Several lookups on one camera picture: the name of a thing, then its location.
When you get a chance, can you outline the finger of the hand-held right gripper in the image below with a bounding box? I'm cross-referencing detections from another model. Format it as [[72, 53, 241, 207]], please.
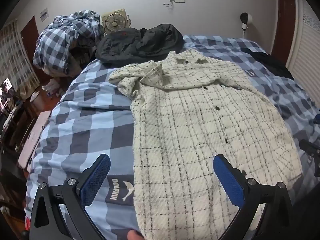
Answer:
[[299, 139, 320, 170]]

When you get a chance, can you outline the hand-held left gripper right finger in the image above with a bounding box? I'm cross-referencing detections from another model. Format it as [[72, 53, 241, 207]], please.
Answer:
[[212, 154, 294, 240]]

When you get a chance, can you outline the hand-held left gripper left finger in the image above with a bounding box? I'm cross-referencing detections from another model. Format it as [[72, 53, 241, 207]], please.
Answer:
[[29, 153, 111, 240]]

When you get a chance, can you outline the cream plaid shirt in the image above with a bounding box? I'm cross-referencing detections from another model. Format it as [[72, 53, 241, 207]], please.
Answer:
[[108, 49, 304, 238]]

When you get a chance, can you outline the person's left hand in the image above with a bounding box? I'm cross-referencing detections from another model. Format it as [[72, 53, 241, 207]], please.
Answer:
[[127, 229, 146, 240]]

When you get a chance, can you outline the blue checkered bed blanket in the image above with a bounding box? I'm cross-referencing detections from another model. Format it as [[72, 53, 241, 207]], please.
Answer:
[[25, 34, 320, 240]]

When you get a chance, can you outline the pink bench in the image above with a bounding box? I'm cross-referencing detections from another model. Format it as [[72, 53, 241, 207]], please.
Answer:
[[17, 110, 52, 170]]

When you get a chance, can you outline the dark cloth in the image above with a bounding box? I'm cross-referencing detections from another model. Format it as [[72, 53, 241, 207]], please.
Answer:
[[240, 47, 294, 79]]

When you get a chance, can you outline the white plush toy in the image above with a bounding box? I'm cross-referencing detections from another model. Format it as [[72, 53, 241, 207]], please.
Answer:
[[42, 79, 62, 97]]

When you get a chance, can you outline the white louvered wardrobe door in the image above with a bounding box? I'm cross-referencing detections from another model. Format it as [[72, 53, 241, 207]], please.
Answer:
[[287, 0, 320, 80]]

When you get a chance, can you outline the brown wooden door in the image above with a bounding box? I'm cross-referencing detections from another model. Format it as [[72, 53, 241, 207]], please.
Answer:
[[271, 0, 297, 64]]

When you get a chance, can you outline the black jacket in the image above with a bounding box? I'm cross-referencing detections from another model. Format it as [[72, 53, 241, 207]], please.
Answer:
[[95, 24, 185, 68]]

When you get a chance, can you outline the checkered quilt pile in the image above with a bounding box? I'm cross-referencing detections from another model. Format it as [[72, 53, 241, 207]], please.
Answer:
[[32, 10, 105, 77]]

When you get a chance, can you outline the black and white standing lamp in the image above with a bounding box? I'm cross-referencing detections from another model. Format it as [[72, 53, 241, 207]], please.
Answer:
[[240, 12, 253, 40]]

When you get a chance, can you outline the patterned curtain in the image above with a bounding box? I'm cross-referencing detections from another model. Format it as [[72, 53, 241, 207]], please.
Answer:
[[0, 20, 35, 93]]

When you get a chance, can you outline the beige box fan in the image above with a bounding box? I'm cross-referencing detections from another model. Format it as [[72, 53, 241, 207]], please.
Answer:
[[101, 9, 132, 34]]

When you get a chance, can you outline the dark brown door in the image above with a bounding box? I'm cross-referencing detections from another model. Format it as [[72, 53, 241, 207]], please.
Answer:
[[20, 16, 40, 55]]

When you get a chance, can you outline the white wall socket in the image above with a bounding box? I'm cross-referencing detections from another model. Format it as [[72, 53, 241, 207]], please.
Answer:
[[164, 0, 186, 8]]

